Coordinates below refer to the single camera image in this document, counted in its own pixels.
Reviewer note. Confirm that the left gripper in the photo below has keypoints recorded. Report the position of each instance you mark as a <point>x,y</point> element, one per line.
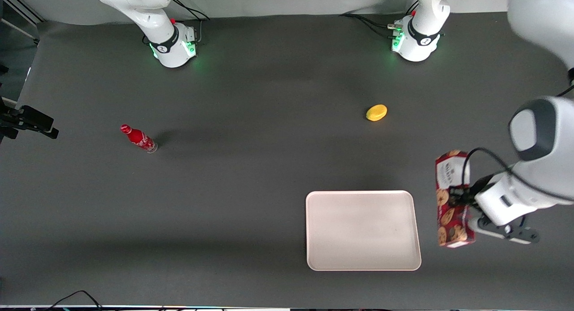
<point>466,198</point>

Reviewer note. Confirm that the red cookie box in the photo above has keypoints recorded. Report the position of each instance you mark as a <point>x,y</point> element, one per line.
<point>448,174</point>

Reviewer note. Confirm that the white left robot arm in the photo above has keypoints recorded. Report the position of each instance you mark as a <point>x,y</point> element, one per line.
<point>542,140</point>

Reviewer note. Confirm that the white rectangular tray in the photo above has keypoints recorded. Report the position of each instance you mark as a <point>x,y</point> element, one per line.
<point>363,230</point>

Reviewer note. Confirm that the yellow lemon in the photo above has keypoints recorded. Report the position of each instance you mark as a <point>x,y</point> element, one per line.
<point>376,113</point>

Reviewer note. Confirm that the red cola bottle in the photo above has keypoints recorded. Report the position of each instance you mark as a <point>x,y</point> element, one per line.
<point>138,138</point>

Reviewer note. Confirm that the aluminium frame rail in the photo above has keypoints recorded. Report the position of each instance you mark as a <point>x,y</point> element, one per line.
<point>22,8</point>

